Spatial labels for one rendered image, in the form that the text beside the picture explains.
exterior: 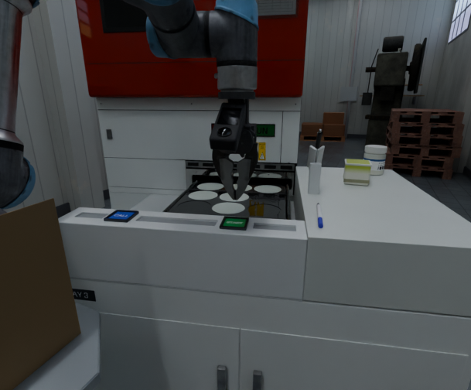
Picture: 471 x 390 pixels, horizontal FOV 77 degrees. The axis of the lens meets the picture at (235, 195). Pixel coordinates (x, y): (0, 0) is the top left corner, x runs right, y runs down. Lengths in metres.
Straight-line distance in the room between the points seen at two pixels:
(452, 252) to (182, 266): 0.52
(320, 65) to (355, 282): 9.94
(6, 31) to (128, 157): 0.72
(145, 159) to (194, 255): 0.74
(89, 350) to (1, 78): 0.51
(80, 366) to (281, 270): 0.38
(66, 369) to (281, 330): 0.41
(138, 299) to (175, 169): 0.66
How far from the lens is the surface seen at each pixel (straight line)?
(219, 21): 0.58
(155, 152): 1.28
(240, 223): 0.63
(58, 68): 3.43
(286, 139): 1.16
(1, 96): 0.71
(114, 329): 0.84
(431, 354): 0.79
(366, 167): 0.96
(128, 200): 1.40
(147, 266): 0.69
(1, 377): 0.58
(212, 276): 0.65
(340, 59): 10.37
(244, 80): 0.56
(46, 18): 3.52
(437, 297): 0.71
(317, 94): 10.40
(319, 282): 0.64
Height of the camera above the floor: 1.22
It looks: 18 degrees down
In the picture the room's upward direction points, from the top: straight up
